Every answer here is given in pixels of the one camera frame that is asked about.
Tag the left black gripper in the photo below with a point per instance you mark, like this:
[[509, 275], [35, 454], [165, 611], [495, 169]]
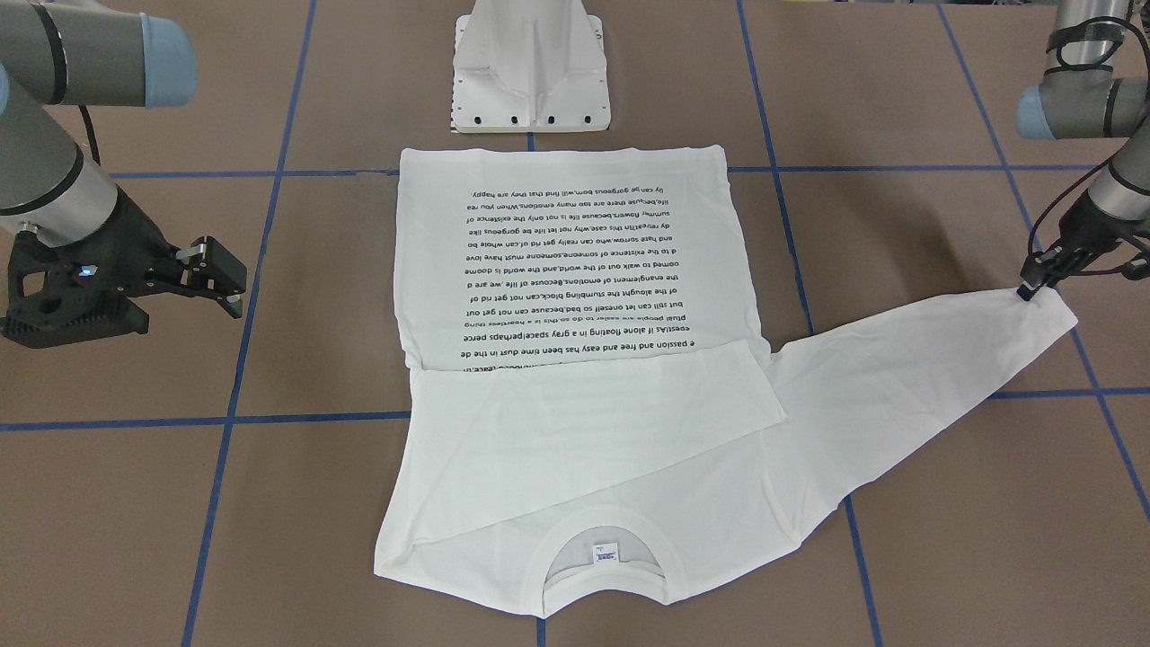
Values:
[[1090, 225]]

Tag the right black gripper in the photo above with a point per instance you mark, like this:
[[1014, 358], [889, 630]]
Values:
[[135, 230]]

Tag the white long-sleeve printed shirt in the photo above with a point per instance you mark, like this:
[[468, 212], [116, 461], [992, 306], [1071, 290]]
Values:
[[595, 406]]

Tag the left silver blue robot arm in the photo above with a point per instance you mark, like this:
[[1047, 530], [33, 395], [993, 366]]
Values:
[[1079, 97]]

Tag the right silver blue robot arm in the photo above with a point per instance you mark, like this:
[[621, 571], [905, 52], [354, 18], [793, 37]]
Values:
[[81, 54]]

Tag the white camera mast pedestal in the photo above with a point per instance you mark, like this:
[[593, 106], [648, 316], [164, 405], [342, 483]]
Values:
[[529, 66]]

